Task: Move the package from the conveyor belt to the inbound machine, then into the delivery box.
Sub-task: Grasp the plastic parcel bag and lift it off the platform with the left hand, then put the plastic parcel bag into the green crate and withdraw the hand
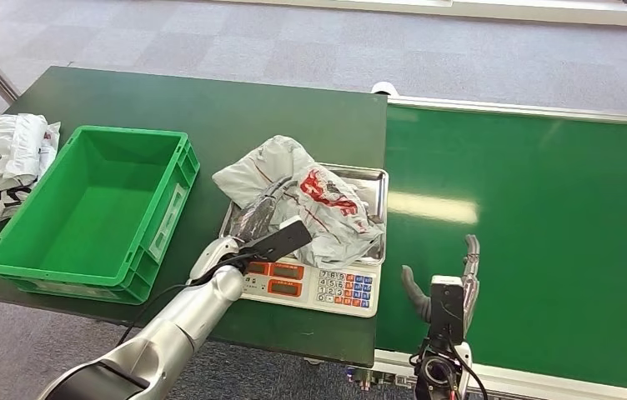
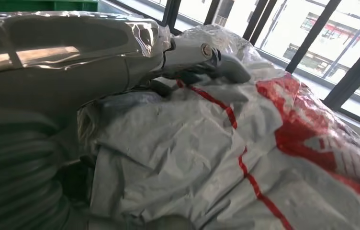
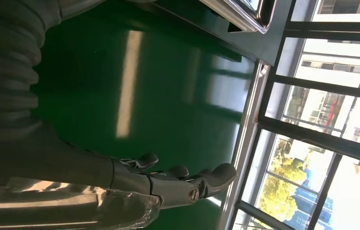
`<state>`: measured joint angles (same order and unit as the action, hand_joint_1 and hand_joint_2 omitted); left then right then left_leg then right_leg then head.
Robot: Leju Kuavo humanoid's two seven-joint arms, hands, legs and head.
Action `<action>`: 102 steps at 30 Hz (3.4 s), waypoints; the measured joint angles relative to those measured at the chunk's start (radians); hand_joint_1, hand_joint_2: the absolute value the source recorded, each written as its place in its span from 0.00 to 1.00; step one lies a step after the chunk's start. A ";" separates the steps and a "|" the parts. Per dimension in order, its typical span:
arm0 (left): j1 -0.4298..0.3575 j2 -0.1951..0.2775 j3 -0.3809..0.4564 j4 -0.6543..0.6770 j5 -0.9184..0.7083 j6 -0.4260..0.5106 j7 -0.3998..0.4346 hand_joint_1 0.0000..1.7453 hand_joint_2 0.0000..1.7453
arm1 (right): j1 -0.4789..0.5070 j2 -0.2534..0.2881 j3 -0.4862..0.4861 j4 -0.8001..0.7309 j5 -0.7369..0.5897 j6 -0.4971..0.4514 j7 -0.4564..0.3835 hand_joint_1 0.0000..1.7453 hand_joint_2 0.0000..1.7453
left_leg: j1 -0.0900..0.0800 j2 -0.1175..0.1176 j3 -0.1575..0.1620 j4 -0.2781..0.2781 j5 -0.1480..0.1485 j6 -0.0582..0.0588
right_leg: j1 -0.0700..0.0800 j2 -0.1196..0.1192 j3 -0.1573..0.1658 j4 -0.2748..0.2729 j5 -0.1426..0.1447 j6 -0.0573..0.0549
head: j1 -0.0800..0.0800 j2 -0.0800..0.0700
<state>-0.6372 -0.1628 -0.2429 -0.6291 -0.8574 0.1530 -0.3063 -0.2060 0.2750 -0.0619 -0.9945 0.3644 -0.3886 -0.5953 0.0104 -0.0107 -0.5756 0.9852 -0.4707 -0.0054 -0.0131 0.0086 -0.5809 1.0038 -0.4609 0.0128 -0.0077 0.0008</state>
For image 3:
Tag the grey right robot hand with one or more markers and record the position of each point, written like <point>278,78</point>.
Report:
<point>56,190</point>

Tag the green conveyor belt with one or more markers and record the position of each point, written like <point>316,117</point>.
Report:
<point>104,79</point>

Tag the white scale with steel tray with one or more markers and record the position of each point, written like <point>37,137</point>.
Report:
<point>240,12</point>

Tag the dark framed window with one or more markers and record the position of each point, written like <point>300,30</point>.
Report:
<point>326,143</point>

